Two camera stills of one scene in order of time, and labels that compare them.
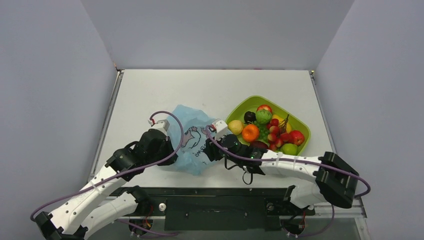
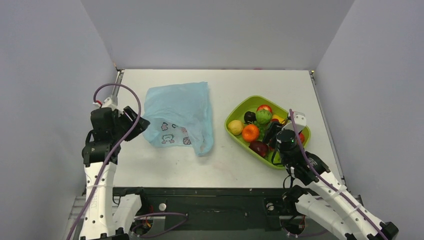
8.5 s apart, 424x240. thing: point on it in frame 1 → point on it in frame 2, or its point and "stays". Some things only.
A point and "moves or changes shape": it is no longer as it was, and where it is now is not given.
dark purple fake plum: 249,117 stays
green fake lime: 263,116 stays
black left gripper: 168,144 → 128,116
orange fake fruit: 250,133 stays
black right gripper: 209,150 → 271,133
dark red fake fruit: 258,144 stays
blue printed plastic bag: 191,157 moves or changes shape
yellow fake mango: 280,119 stays
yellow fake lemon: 236,127 stays
